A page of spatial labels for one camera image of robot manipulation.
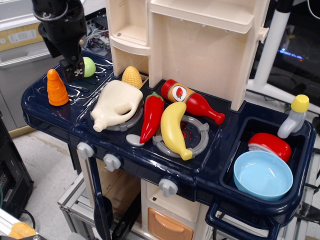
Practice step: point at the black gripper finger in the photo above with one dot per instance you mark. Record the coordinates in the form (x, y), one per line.
(64, 65)
(75, 71)

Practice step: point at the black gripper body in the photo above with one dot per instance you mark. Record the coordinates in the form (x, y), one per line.
(62, 33)

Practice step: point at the orange toy carrot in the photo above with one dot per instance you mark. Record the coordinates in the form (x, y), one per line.
(56, 90)

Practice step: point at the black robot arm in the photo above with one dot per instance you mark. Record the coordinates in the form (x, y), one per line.
(57, 7)

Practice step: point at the light blue bowl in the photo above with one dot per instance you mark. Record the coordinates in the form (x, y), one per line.
(263, 175)

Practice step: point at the green toy pear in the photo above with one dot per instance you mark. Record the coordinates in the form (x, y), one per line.
(89, 67)

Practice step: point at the cream toy jug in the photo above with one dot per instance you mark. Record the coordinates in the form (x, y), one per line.
(117, 103)

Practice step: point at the yellow toy corn cob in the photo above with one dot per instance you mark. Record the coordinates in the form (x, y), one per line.
(132, 77)

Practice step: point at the grey left stove knob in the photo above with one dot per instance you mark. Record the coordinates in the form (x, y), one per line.
(85, 151)

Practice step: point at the grey stove knob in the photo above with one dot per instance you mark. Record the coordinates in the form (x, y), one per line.
(168, 187)
(85, 151)
(112, 163)

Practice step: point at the red toy chili pepper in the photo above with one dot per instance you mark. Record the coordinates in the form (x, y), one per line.
(153, 110)

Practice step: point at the grey oval stove button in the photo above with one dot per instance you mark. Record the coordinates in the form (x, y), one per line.
(134, 140)

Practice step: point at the red toy ketchup bottle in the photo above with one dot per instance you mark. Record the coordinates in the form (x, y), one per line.
(196, 104)

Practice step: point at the grey middle stove knob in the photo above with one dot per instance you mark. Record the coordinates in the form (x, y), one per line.
(112, 163)

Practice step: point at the yellow toy banana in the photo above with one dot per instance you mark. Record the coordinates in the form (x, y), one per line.
(171, 130)

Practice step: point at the black computer case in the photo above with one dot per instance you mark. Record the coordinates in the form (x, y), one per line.
(16, 185)

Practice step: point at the cream toy kitchen shelf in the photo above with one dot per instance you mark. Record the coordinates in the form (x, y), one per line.
(206, 45)

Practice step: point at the navy hanging ladle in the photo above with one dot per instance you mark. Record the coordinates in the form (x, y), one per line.
(103, 216)

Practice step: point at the grey right stove knob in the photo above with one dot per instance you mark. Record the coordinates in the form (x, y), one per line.
(168, 187)

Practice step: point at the orange toy drawer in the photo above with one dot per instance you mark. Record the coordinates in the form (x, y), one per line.
(167, 228)

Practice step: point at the navy toy kitchen counter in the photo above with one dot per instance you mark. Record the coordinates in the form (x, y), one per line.
(208, 177)

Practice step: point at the white monitor stand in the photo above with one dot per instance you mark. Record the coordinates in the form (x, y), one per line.
(288, 63)

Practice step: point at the grey toy faucet yellow cap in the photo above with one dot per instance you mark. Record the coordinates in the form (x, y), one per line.
(296, 116)

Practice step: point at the aluminium frame stand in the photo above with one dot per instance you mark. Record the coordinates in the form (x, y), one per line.
(77, 209)

